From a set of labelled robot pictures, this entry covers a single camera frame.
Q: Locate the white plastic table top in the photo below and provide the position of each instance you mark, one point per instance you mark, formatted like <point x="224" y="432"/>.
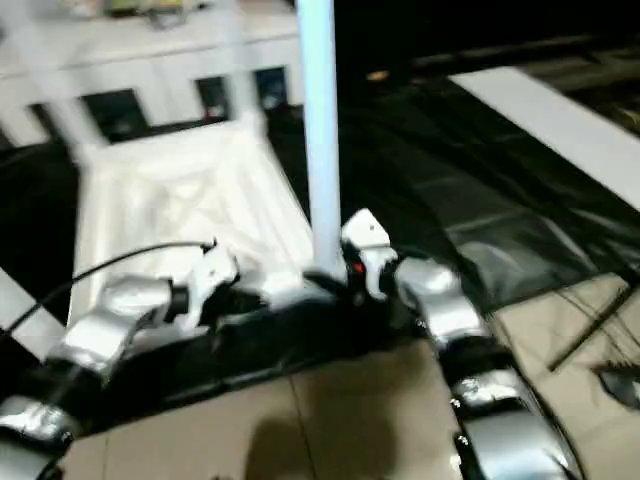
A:
<point x="175" y="200"/>

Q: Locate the white plastic table leg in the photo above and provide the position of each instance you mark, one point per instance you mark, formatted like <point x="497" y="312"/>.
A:
<point x="75" y="120"/>
<point x="25" y="310"/>
<point x="320" y="125"/>
<point x="240" y="90"/>

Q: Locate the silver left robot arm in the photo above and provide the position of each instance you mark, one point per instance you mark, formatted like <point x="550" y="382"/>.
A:
<point x="125" y="300"/>

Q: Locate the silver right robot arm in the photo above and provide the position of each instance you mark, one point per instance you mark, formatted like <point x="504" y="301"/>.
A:
<point x="435" y="295"/>

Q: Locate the black work mat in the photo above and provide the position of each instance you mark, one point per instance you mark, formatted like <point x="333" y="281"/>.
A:
<point x="475" y="150"/>

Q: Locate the white cup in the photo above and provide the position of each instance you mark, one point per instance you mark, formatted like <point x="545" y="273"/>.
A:
<point x="272" y="100"/>

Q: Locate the small yellow box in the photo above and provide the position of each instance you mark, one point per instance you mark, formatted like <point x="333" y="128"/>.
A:
<point x="378" y="76"/>

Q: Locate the white side table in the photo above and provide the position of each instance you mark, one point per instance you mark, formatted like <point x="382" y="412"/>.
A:
<point x="540" y="120"/>

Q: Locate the white sideboard cabinet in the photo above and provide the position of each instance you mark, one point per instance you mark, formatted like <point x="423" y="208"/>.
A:
<point x="150" y="50"/>

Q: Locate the black tripod base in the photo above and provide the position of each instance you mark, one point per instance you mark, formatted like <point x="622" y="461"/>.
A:
<point x="620" y="385"/>

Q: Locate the dark low bench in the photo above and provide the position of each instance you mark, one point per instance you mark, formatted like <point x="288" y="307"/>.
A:
<point x="525" y="55"/>

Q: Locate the grey tangled bundle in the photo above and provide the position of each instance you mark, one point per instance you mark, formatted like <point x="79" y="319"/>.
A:
<point x="165" y="19"/>

